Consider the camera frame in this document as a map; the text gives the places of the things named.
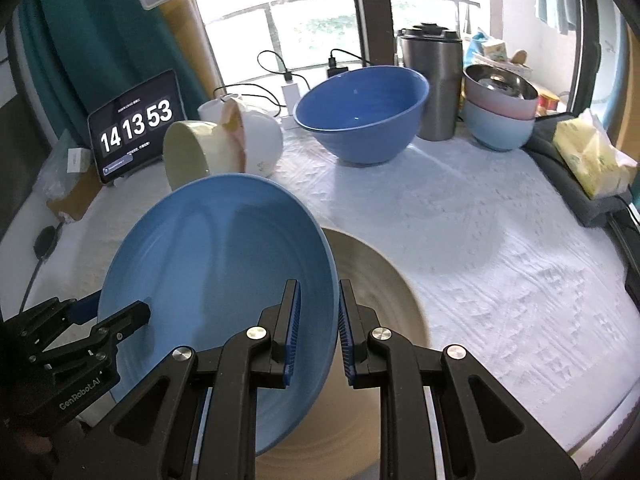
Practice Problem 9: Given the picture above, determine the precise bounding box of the dark grey pouch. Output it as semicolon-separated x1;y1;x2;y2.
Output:
522;115;633;228

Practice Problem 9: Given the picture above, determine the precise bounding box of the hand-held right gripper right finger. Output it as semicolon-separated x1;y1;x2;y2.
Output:
338;279;583;480

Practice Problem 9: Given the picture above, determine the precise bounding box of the dark window frame post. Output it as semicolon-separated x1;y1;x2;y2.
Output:
347;0;401;68

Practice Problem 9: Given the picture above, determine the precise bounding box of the light blue bowl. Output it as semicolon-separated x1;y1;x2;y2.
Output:
465;100;536;152

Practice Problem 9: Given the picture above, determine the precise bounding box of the black charging cable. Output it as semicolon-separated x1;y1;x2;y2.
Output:
257;50;292;83
329;49;373;68

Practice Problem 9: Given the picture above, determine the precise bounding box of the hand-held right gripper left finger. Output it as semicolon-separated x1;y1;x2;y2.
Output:
52;279;303;480

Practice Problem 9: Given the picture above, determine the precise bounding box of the blue plate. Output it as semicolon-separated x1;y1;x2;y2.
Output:
97;174;341;457

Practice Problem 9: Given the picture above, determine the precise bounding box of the cardboard box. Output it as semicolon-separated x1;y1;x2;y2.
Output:
46;170;103;222

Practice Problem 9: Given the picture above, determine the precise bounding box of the beige plate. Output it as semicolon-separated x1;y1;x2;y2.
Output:
255;227;432;480

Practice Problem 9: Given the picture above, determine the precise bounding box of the yellow tissue pack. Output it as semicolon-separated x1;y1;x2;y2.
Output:
552;108;638;200

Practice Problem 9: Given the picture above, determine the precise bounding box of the blue snack bag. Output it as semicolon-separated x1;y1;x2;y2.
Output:
465;30;493;66

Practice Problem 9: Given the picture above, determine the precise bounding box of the clear plastic bag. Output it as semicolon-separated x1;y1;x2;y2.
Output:
37;129;96;196

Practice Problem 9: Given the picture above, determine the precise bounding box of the teal curtain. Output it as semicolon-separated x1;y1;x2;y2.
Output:
20;0;211;136

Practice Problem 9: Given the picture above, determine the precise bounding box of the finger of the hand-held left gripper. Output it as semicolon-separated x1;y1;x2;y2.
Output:
30;301;152;372
4;291;102;357

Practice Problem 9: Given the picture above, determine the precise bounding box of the small white box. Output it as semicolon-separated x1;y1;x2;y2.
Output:
67;147;91;173

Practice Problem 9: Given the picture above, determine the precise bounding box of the black round-ended cable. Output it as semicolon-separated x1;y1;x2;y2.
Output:
17;225;63;313

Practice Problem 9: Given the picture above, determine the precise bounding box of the yellow curtain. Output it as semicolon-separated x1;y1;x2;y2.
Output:
160;0;223;96

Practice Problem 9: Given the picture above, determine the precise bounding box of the stainless steel tumbler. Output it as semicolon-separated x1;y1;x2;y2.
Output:
397;22;463;141

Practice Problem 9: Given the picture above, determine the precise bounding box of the thin black cable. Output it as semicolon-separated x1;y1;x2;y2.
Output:
214;84;286;111

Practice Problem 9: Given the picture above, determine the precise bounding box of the black tablet with clock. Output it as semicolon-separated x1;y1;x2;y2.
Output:
87;69;187;185

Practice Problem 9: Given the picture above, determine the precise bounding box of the red gold can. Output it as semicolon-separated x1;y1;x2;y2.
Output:
537;91;566;113

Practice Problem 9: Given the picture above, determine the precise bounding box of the large blue bowl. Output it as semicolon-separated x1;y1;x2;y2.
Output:
292;66;431;165

